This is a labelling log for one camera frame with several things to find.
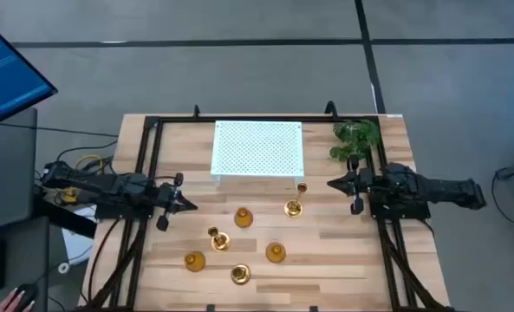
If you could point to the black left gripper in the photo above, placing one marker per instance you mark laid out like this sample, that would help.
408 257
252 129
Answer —
167 197

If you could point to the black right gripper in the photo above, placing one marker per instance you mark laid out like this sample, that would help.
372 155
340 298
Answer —
362 182

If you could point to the medium brass candlestick holder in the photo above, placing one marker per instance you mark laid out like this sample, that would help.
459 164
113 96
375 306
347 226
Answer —
220 242

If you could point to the tall brass candlestick holder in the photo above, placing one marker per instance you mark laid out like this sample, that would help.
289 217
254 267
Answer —
293 209

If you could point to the amber glass candle holder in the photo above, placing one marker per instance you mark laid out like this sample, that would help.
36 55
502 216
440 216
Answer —
275 252
243 218
194 261

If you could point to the short brass candlestick holder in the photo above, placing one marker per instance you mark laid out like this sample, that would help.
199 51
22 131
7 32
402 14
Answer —
240 274

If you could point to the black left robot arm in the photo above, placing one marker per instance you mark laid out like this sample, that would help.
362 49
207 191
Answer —
109 184

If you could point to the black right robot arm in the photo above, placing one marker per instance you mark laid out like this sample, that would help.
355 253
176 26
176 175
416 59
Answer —
430 188

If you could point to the green artificial plant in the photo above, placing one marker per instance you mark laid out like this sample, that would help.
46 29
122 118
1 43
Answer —
355 138

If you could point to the white perforated metal shelf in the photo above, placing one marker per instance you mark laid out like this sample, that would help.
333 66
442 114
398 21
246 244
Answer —
256 149

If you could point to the white paper sheet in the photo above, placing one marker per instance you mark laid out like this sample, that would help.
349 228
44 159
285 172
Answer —
76 242

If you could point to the yellow clamp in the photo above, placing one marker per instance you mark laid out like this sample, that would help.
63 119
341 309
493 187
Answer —
70 195

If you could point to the black desk support bar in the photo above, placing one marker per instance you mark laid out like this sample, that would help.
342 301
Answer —
66 219

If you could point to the white tape roll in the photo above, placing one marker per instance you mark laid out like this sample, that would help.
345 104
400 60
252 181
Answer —
63 268

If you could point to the grey desk top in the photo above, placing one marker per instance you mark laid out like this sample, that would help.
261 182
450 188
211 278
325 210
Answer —
22 260

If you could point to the black computer mouse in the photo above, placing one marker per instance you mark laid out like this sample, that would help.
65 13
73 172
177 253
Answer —
27 292

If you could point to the grey rounded panel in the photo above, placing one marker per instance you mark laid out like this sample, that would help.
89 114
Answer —
5 169

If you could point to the person's hand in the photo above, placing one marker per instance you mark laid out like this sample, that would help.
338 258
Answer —
7 303

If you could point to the computer monitor blue screen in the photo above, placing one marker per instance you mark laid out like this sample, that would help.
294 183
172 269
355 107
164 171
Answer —
5 73

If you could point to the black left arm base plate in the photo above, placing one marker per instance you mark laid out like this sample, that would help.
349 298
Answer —
122 212

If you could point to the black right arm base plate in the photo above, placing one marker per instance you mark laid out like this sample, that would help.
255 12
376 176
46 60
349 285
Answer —
401 211

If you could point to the black aluminium table frame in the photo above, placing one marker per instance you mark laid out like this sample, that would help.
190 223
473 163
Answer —
261 118

